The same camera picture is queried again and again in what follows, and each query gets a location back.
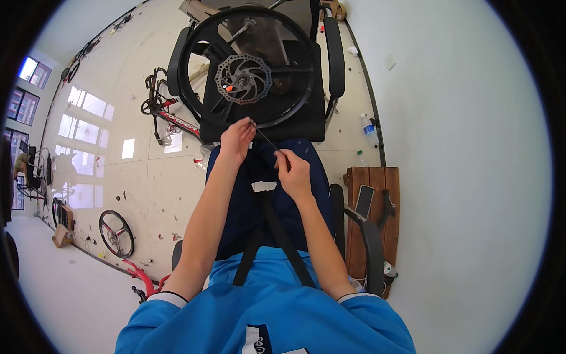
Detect person's right hand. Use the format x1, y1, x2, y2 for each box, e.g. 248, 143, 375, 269
273, 149, 313, 201

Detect person's left hand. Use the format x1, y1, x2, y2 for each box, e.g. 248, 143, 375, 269
219, 117, 257, 167

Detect thin metal axle rod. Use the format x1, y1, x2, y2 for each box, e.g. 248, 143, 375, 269
249, 119, 280, 154

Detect black office chair with armrests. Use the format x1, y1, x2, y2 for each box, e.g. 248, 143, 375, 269
167, 0, 347, 144

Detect black bicycle wheel with disc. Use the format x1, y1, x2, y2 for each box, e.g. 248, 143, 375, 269
177, 4, 320, 130

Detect person's legs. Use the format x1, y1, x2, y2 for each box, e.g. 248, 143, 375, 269
205, 138, 337, 262

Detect clear water bottle blue label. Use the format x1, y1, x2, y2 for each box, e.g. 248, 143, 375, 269
359, 114, 380, 148

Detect black smartphone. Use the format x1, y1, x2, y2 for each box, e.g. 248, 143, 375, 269
355, 184, 375, 220

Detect black hand tool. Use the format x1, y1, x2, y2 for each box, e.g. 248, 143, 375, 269
377, 189, 397, 231

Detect brown wooden bench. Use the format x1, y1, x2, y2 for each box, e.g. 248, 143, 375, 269
343, 166, 400, 300

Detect person's body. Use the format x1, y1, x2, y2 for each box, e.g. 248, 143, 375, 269
114, 190, 417, 354

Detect black red-spoked bicycle wheel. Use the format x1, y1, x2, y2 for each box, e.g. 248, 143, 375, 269
98, 210, 135, 259

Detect heap of black bicycle parts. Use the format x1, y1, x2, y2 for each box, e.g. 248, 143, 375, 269
60, 37, 102, 84

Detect red bicycle fork part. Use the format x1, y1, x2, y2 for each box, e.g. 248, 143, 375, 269
122, 258, 171, 302

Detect small cardboard box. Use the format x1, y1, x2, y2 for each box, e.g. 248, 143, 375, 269
52, 205, 75, 249

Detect window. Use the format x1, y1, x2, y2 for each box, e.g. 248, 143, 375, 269
4, 56, 53, 211

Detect red bicycle frame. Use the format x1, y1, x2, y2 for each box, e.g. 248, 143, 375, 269
141, 67, 205, 147

